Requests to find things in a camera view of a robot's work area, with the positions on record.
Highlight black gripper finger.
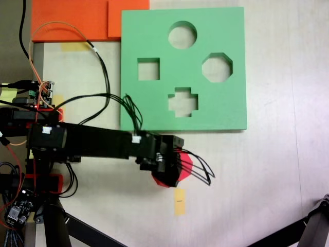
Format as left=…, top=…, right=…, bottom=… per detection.
left=160, top=164, right=181, bottom=188

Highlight red octagonal pillar block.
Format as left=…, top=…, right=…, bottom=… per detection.
left=151, top=151, right=194, bottom=189

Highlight orange flat block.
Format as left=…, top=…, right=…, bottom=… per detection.
left=30, top=0, right=151, bottom=43

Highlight long yellow tape marker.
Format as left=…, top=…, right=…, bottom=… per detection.
left=174, top=188, right=187, bottom=216

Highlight green shape sorter board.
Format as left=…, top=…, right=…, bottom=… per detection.
left=119, top=7, right=249, bottom=134

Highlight black tripod brace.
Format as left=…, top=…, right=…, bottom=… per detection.
left=63, top=213, right=128, bottom=247
left=246, top=218, right=309, bottom=247

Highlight small yellow tape piece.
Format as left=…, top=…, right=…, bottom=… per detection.
left=52, top=94, right=65, bottom=110

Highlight circuit board with connectors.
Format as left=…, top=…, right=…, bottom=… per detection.
left=30, top=80, right=55, bottom=109

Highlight wide yellow tape strip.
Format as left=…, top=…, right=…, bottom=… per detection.
left=60, top=42, right=90, bottom=52

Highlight thick notched tripod leg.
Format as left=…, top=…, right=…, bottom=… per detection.
left=299, top=194, right=329, bottom=247

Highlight small black circuit board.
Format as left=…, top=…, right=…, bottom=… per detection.
left=4, top=189, right=35, bottom=228

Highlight yellow sticky note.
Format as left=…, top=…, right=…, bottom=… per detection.
left=0, top=82, right=19, bottom=102

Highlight looping black servo wires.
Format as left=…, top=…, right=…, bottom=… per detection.
left=177, top=148, right=216, bottom=186

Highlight long black wire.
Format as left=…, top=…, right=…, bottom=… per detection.
left=52, top=40, right=144, bottom=134

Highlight thin orange cable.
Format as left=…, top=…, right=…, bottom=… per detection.
left=28, top=21, right=97, bottom=97

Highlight black USB plug cable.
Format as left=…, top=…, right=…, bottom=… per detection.
left=0, top=80, right=35, bottom=90

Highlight braided grey cable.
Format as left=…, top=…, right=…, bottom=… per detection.
left=0, top=226, right=25, bottom=247

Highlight thick black cable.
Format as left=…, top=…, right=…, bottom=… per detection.
left=20, top=0, right=31, bottom=60

